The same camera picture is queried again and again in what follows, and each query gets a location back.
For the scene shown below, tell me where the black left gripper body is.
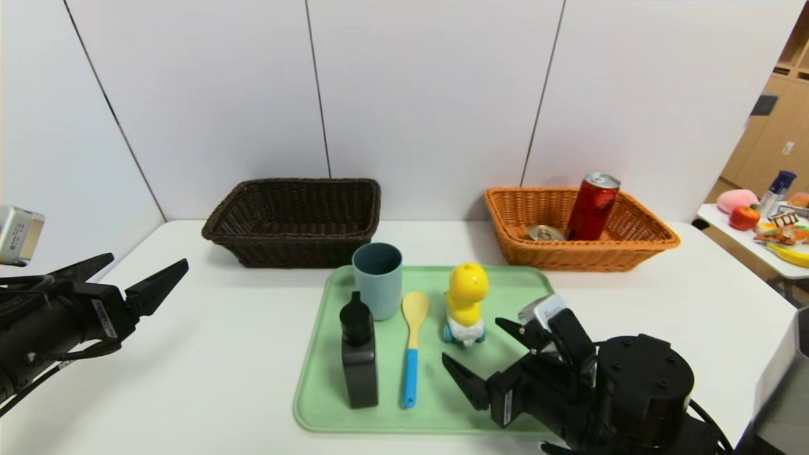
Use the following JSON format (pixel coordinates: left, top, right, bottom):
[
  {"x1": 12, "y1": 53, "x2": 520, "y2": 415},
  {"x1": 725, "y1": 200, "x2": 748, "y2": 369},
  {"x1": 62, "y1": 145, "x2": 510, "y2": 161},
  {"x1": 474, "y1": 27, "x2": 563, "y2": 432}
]
[{"x1": 0, "y1": 281, "x2": 137, "y2": 394}]

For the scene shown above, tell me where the yellow duck toy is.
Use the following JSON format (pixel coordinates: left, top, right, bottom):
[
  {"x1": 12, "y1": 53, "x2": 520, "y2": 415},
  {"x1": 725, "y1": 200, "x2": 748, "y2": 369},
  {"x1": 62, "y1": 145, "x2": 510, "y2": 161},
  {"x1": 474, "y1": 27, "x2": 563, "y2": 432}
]
[{"x1": 442, "y1": 262, "x2": 490, "y2": 349}]

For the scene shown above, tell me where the red soda can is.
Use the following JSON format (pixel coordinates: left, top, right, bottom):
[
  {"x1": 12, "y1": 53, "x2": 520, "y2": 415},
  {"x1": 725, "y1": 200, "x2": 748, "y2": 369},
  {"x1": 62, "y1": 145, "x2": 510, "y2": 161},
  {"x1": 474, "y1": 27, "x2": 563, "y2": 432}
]
[{"x1": 564, "y1": 173, "x2": 622, "y2": 241}]

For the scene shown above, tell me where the wooden spoon blue handle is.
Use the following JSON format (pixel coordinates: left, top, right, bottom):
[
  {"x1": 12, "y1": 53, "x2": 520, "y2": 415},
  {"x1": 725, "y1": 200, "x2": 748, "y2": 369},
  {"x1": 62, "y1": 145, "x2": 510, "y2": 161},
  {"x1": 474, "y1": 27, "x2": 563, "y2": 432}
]
[{"x1": 401, "y1": 291, "x2": 429, "y2": 409}]

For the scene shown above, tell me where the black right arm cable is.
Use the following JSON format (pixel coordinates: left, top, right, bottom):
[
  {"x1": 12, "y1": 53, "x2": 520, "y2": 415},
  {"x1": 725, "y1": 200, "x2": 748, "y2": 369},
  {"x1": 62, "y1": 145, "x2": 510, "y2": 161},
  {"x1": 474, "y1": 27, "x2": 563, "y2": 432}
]
[{"x1": 689, "y1": 398, "x2": 734, "y2": 453}]

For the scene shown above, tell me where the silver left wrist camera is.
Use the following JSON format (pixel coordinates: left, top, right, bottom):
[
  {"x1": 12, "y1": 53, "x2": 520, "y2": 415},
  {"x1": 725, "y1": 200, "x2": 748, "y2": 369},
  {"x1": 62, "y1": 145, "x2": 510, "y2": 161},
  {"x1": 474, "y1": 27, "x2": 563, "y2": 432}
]
[{"x1": 0, "y1": 205, "x2": 46, "y2": 267}]

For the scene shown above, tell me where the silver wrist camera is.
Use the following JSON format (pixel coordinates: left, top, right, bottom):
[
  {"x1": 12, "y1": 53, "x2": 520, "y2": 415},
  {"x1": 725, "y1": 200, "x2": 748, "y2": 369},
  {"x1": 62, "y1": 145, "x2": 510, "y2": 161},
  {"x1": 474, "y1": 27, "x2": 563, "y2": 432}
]
[
  {"x1": 518, "y1": 294, "x2": 569, "y2": 336},
  {"x1": 0, "y1": 205, "x2": 46, "y2": 267}
]

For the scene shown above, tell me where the blue-grey plastic cup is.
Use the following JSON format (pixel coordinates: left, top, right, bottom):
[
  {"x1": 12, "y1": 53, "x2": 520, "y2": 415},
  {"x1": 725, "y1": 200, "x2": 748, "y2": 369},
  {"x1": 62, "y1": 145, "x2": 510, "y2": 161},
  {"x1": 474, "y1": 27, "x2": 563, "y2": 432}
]
[{"x1": 352, "y1": 243, "x2": 403, "y2": 322}]

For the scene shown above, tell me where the red apple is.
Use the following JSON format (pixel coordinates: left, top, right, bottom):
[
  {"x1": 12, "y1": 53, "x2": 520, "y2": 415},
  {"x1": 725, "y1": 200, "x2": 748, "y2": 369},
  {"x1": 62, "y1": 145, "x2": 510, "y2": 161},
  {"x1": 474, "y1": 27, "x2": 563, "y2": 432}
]
[{"x1": 729, "y1": 204, "x2": 762, "y2": 231}]

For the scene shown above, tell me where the white side table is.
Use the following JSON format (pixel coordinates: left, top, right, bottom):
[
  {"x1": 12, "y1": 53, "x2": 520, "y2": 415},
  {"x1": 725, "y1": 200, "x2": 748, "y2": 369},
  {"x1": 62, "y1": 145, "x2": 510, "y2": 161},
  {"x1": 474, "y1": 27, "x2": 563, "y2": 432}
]
[{"x1": 695, "y1": 203, "x2": 809, "y2": 281}]

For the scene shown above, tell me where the orange snack packet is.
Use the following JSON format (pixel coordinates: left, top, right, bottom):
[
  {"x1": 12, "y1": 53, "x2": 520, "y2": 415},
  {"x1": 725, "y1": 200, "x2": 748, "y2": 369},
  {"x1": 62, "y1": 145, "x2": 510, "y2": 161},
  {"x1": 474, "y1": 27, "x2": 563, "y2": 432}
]
[{"x1": 755, "y1": 223, "x2": 809, "y2": 246}]

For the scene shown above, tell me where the white bottle blue cap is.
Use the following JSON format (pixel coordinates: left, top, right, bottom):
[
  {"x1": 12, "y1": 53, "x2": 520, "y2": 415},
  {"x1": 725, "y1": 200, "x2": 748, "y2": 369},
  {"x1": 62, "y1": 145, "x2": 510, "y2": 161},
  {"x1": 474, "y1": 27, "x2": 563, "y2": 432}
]
[{"x1": 763, "y1": 170, "x2": 798, "y2": 214}]

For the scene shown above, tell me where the yellow banana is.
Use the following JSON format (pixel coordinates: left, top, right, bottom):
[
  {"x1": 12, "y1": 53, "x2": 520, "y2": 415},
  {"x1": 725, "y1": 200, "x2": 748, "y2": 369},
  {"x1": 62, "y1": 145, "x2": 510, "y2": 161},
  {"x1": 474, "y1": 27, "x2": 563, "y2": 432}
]
[{"x1": 766, "y1": 242, "x2": 809, "y2": 267}]

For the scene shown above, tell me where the pink peach plush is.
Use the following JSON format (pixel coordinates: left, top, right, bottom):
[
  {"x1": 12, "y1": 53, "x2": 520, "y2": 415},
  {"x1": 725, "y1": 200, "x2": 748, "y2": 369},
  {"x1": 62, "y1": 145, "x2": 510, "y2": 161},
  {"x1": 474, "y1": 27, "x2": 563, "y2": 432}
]
[{"x1": 717, "y1": 188, "x2": 760, "y2": 214}]

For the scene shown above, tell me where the orange wicker basket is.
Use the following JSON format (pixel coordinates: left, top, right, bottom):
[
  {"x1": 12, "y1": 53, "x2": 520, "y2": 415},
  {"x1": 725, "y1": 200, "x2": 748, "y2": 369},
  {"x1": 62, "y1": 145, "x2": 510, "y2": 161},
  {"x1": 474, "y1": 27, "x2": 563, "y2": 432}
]
[{"x1": 484, "y1": 186, "x2": 681, "y2": 273}]

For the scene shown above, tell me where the dark brown wicker basket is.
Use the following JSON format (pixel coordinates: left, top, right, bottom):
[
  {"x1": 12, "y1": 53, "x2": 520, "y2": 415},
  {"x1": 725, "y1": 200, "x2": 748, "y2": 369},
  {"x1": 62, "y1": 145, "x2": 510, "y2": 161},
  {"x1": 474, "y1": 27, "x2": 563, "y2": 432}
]
[{"x1": 202, "y1": 178, "x2": 382, "y2": 269}]

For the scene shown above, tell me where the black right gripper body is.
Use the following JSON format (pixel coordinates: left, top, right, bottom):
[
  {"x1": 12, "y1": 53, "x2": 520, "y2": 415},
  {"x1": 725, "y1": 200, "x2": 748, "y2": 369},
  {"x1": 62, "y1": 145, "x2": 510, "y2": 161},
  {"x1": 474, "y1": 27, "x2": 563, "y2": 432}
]
[{"x1": 485, "y1": 322, "x2": 599, "y2": 447}]

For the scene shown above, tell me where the wooden cabinet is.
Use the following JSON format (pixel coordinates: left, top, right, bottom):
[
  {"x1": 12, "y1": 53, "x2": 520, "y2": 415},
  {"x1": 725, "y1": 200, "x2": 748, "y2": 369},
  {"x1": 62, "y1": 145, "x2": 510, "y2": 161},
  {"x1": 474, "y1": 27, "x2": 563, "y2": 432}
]
[{"x1": 721, "y1": 0, "x2": 809, "y2": 197}]

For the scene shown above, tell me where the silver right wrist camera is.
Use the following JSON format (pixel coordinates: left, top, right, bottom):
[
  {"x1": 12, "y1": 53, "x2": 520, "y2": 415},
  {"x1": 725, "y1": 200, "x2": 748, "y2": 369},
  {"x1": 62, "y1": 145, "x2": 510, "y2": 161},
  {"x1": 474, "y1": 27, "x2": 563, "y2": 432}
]
[{"x1": 518, "y1": 294, "x2": 569, "y2": 336}]

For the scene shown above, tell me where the black square bottle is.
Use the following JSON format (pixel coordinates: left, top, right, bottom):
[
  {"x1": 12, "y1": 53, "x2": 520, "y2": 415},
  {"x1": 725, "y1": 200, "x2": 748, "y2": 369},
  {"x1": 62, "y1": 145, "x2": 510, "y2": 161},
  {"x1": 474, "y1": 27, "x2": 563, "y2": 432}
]
[{"x1": 339, "y1": 291, "x2": 379, "y2": 410}]

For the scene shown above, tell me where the light green plastic tray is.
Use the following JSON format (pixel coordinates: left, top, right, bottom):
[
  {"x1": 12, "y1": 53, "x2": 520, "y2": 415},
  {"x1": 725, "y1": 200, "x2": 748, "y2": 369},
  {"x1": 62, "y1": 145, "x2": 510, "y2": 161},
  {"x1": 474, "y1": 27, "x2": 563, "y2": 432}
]
[{"x1": 293, "y1": 265, "x2": 569, "y2": 435}]

